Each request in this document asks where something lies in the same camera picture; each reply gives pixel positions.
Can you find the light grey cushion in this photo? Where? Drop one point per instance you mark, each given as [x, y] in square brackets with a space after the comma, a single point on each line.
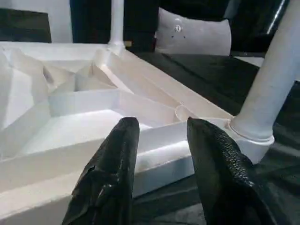
[194, 35]

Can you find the white plastic table top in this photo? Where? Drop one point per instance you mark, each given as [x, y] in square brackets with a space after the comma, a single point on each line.
[70, 122]

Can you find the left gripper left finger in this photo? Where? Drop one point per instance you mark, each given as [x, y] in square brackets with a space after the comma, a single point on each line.
[110, 175]

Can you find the white plastic table leg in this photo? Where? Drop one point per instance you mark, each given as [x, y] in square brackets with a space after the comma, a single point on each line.
[116, 21]
[264, 93]

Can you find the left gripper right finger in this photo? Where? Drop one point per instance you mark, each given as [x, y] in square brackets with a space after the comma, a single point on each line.
[225, 182]

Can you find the white flat board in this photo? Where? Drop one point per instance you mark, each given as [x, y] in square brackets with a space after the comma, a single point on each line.
[250, 61]

